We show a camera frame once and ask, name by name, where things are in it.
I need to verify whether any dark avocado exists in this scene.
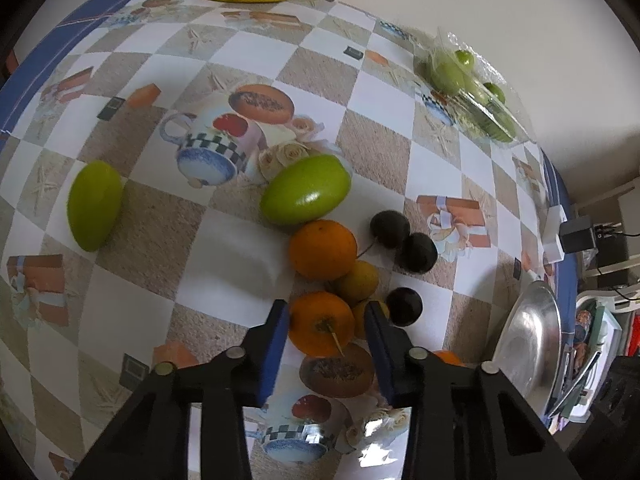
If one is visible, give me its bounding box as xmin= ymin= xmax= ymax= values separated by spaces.
xmin=385 ymin=287 xmax=423 ymax=327

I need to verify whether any small yellow fruit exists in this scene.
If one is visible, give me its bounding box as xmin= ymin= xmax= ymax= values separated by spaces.
xmin=352 ymin=298 xmax=390 ymax=340

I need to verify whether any orange with stem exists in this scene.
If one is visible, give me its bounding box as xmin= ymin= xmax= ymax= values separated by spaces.
xmin=288 ymin=292 xmax=355 ymax=358

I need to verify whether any small yellow lime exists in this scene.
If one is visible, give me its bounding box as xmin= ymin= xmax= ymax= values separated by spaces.
xmin=331 ymin=260 xmax=378 ymax=304

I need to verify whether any dark plum with stem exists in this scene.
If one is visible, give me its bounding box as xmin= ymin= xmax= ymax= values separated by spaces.
xmin=395 ymin=232 xmax=438 ymax=274

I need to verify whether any large orange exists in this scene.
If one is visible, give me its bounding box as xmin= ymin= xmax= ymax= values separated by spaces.
xmin=288 ymin=220 xmax=358 ymax=282

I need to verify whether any oval green mango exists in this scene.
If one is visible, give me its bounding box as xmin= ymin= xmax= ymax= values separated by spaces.
xmin=260 ymin=155 xmax=352 ymax=226

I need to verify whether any round green fruit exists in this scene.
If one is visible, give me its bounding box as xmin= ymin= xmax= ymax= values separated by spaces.
xmin=66 ymin=160 xmax=124 ymax=252

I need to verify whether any silver metal bowl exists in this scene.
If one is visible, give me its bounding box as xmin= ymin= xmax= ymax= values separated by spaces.
xmin=492 ymin=281 xmax=562 ymax=417

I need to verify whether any black power adapter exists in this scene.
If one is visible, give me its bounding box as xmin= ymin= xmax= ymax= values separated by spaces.
xmin=559 ymin=216 xmax=597 ymax=254

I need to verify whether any checkered fruit print tablecloth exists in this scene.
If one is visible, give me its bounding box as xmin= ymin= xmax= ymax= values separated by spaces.
xmin=1 ymin=0 xmax=576 ymax=479

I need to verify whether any clear plastic fruit box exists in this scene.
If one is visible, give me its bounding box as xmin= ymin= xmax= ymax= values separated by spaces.
xmin=409 ymin=29 xmax=530 ymax=146

